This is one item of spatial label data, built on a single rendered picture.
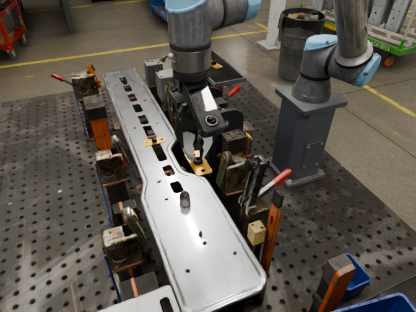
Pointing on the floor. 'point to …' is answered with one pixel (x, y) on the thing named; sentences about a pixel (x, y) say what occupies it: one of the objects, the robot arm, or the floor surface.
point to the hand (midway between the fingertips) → (197, 157)
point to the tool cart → (12, 34)
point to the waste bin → (296, 38)
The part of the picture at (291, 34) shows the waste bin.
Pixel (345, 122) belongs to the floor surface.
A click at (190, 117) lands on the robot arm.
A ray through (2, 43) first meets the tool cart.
